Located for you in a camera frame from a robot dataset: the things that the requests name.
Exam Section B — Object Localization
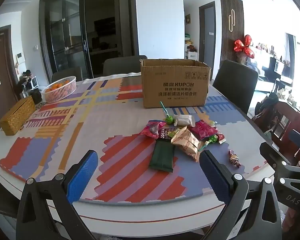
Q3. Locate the grey dining chair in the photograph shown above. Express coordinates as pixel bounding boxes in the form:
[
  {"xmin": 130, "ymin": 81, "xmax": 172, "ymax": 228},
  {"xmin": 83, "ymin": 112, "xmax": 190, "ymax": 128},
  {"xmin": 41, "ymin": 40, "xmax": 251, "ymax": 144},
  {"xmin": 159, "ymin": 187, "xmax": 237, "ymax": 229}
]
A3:
[
  {"xmin": 51, "ymin": 67, "xmax": 83, "ymax": 83},
  {"xmin": 103, "ymin": 55, "xmax": 148, "ymax": 77}
]

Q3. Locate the dark green snack packet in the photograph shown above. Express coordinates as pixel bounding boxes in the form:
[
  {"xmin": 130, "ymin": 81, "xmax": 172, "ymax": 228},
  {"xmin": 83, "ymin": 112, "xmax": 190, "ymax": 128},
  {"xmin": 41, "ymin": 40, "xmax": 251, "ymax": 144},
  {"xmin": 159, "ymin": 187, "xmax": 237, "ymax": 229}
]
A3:
[{"xmin": 148, "ymin": 140, "xmax": 178, "ymax": 173}]

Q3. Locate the white snack packet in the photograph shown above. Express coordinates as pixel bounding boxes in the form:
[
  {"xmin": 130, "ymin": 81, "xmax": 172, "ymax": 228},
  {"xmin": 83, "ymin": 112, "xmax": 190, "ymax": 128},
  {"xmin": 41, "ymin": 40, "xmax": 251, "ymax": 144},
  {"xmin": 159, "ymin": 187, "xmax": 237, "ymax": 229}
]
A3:
[{"xmin": 174, "ymin": 114, "xmax": 196, "ymax": 127}]

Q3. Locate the tan snack packet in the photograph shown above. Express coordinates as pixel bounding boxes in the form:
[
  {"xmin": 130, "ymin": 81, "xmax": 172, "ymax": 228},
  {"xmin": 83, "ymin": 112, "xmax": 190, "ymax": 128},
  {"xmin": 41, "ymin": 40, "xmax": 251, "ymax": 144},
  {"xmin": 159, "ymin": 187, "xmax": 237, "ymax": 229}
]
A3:
[{"xmin": 170, "ymin": 126, "xmax": 206, "ymax": 162}]

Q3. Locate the red and gold wrapped candy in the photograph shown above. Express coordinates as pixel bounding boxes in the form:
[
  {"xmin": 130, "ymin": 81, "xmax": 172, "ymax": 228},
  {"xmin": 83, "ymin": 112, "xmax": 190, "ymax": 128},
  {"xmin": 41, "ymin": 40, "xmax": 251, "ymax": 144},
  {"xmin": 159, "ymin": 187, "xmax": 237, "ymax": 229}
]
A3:
[{"xmin": 227, "ymin": 149, "xmax": 242, "ymax": 168}]

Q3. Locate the brown coffee packet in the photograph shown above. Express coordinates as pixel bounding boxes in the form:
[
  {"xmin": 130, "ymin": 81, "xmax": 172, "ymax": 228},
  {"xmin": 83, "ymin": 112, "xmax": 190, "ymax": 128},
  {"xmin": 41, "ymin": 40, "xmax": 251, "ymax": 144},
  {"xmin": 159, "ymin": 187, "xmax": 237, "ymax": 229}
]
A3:
[{"xmin": 161, "ymin": 126, "xmax": 180, "ymax": 142}]

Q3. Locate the green lollipop with teal stick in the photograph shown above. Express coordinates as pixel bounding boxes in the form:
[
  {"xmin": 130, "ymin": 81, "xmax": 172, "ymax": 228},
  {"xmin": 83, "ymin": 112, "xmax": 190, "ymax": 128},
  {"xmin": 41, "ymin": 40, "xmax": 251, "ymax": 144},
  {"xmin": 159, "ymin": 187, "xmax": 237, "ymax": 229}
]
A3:
[{"xmin": 159, "ymin": 101, "xmax": 174, "ymax": 125}]

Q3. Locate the gold wall ornament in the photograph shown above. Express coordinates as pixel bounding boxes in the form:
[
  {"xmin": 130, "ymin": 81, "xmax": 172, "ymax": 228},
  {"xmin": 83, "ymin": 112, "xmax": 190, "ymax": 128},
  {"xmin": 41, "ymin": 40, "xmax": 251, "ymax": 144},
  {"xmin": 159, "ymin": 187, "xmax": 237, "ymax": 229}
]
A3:
[{"xmin": 228, "ymin": 9, "xmax": 236, "ymax": 32}]

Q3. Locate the brown cardboard box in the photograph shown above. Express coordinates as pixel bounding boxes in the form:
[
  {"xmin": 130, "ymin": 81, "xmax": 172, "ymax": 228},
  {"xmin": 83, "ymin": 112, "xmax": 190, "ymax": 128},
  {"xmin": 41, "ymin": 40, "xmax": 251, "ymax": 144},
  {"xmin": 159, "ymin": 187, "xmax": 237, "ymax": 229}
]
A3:
[{"xmin": 140, "ymin": 59, "xmax": 212, "ymax": 109}]

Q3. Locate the white plastic basket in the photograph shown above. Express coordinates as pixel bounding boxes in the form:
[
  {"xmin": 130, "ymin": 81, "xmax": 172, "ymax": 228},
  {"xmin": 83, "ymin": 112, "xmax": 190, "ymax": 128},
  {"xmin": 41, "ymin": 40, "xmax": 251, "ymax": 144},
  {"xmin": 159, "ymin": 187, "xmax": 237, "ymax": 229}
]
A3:
[{"xmin": 41, "ymin": 76, "xmax": 77, "ymax": 103}]

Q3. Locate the dark bag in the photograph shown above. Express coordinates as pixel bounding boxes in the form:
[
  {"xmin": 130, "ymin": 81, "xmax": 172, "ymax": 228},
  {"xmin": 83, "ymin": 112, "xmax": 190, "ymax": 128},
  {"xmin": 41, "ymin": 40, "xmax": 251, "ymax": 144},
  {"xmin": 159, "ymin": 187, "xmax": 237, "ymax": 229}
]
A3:
[{"xmin": 19, "ymin": 69, "xmax": 34, "ymax": 90}]

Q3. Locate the magenta snack packet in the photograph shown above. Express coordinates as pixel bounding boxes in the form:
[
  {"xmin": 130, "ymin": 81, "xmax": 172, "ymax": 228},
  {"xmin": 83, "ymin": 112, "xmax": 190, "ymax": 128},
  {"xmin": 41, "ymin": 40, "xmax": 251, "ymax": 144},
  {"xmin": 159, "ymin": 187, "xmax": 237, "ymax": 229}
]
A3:
[{"xmin": 187, "ymin": 119, "xmax": 219, "ymax": 141}]

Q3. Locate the pink snack packet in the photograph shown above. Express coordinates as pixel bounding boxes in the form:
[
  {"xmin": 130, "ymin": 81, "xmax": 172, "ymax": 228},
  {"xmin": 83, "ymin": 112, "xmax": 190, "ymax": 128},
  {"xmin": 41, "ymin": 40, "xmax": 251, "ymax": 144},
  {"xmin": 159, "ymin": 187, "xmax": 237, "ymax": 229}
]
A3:
[{"xmin": 139, "ymin": 120, "xmax": 167, "ymax": 139}]

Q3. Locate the dark dining chair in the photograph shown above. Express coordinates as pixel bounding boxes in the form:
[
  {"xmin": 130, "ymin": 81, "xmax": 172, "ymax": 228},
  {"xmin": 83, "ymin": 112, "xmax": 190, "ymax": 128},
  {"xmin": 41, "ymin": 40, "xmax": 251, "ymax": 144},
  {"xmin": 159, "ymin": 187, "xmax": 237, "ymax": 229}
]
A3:
[{"xmin": 212, "ymin": 60, "xmax": 259, "ymax": 114}]

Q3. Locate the red foil balloon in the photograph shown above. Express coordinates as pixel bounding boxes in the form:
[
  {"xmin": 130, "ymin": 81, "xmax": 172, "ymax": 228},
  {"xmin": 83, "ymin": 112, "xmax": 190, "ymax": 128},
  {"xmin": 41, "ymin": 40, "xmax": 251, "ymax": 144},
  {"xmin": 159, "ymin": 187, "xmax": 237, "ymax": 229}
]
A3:
[{"xmin": 234, "ymin": 35, "xmax": 256, "ymax": 59}]

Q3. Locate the woven tissue box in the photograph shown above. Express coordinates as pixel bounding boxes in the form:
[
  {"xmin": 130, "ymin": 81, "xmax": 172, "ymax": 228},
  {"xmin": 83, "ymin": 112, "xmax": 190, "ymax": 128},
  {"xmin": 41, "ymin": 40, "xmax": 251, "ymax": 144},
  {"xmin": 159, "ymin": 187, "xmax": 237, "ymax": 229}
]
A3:
[{"xmin": 0, "ymin": 96, "xmax": 37, "ymax": 136}]

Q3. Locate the brown wooden door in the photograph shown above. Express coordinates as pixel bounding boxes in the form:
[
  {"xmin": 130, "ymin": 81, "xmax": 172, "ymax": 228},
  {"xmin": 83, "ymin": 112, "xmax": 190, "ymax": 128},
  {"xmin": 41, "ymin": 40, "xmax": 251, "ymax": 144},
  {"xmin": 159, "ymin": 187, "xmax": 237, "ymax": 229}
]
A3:
[{"xmin": 0, "ymin": 25, "xmax": 23, "ymax": 133}]

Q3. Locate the grey door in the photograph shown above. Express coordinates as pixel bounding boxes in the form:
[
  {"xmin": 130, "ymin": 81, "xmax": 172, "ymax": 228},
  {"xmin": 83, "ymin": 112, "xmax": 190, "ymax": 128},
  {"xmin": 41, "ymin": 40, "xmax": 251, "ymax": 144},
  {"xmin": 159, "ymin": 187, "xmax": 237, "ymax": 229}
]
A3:
[{"xmin": 199, "ymin": 1, "xmax": 217, "ymax": 68}]

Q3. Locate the colourful patterned table mat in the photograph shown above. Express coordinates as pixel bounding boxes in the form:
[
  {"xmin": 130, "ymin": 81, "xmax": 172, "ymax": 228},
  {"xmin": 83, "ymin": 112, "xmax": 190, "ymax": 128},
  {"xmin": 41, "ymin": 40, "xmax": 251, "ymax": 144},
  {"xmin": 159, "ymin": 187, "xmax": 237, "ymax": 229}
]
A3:
[{"xmin": 0, "ymin": 72, "xmax": 275, "ymax": 204}]

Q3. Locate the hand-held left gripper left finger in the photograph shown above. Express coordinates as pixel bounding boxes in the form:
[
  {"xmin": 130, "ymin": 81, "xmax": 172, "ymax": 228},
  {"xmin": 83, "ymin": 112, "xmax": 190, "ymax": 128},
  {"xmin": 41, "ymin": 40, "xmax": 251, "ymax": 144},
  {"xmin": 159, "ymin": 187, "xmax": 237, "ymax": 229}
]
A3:
[{"xmin": 16, "ymin": 149, "xmax": 99, "ymax": 240}]

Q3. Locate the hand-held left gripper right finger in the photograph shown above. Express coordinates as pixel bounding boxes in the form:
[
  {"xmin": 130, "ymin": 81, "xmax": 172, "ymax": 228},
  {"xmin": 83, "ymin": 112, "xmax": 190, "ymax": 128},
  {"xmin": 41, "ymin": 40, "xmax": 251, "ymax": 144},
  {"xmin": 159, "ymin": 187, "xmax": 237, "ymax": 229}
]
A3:
[{"xmin": 199, "ymin": 150, "xmax": 283, "ymax": 240}]

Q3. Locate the black glass door cabinet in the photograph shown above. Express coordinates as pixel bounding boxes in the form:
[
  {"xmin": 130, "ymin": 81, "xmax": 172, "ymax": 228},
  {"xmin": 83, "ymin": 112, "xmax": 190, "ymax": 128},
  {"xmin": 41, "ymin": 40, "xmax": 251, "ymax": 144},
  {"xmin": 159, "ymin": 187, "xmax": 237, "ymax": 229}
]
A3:
[{"xmin": 39, "ymin": 0, "xmax": 140, "ymax": 80}]

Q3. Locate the round colourful lollipop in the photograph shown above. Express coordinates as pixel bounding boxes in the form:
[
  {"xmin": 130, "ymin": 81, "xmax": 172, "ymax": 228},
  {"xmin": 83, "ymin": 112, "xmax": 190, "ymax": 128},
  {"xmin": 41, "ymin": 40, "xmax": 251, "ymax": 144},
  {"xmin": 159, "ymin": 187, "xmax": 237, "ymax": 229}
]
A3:
[{"xmin": 197, "ymin": 134, "xmax": 218, "ymax": 153}]

